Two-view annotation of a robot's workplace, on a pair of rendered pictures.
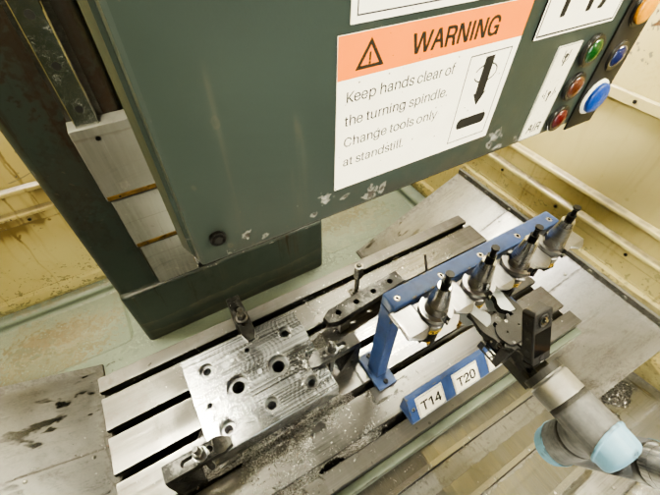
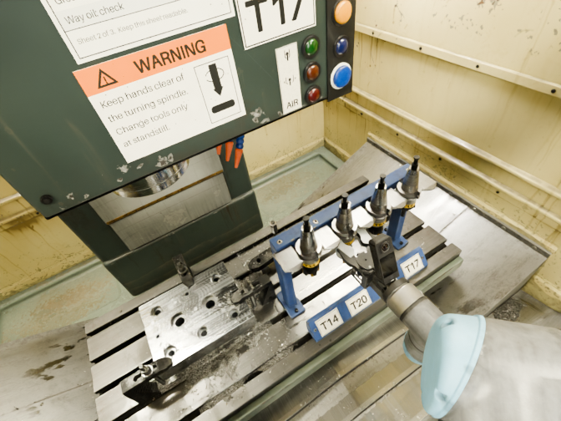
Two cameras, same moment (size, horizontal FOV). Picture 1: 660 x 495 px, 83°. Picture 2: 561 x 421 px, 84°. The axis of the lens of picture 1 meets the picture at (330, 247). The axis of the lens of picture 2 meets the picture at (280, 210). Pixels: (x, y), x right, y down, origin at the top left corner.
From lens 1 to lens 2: 0.22 m
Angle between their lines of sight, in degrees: 5
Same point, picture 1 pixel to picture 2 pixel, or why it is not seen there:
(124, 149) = not seen: hidden behind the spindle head
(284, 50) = (37, 85)
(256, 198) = (65, 172)
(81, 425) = (82, 362)
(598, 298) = (482, 230)
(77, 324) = (81, 289)
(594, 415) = (427, 317)
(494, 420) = (394, 337)
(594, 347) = (480, 271)
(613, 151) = (472, 109)
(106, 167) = not seen: hidden behind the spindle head
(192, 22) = not seen: outside the picture
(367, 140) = (136, 129)
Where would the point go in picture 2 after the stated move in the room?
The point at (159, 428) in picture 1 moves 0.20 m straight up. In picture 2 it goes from (127, 357) to (89, 332)
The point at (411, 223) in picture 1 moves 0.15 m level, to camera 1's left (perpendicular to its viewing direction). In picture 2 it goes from (331, 186) to (302, 189)
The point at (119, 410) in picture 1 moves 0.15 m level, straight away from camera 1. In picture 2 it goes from (98, 346) to (72, 324)
